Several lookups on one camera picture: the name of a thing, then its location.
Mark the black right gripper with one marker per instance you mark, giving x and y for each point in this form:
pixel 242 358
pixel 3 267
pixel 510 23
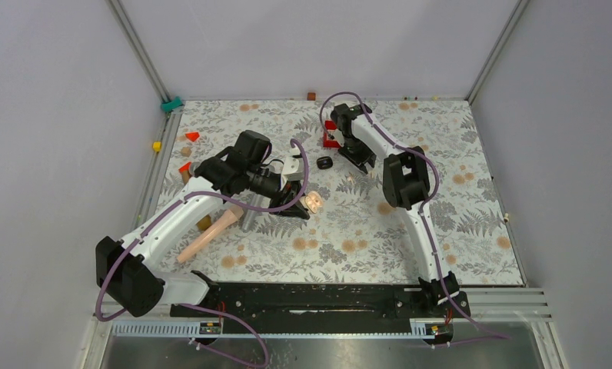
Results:
pixel 367 155

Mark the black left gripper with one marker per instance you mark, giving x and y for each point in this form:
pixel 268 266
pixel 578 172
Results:
pixel 290 191

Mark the beige earbud charging case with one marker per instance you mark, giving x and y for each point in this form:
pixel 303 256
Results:
pixel 313 202

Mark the black earbud charging case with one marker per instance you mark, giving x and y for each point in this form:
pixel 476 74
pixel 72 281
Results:
pixel 324 163

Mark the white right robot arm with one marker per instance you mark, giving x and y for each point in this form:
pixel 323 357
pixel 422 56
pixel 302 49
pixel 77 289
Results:
pixel 406 186

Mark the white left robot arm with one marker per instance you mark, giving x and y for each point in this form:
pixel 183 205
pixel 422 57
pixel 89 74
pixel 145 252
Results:
pixel 127 268

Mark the red box with label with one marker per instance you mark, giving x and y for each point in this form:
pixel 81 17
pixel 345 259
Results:
pixel 329 140

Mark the pink microphone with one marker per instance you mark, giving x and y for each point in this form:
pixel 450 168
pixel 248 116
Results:
pixel 229 217

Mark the small coloured beads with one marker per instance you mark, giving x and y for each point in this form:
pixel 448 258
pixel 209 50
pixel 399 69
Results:
pixel 420 98

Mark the floral table mat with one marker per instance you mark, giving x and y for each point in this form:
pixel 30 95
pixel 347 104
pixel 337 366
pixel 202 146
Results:
pixel 357 237

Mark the gold brown microphone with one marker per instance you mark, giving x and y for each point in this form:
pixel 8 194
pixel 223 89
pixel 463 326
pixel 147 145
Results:
pixel 206 221

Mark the red block near microphones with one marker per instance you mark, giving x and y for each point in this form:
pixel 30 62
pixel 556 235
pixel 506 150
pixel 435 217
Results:
pixel 184 167

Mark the red wedge block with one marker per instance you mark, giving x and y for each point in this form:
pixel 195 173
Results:
pixel 192 136

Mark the teal block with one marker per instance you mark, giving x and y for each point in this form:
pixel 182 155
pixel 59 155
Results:
pixel 171 105

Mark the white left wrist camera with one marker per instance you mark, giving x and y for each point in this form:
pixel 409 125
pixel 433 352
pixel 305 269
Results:
pixel 293 169

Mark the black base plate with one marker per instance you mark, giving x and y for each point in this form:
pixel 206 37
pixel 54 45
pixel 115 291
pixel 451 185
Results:
pixel 246 302

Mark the white slotted cable duct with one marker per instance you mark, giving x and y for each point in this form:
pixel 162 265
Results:
pixel 293 326

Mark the aluminium corner rail right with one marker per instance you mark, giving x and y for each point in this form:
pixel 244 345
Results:
pixel 494 54

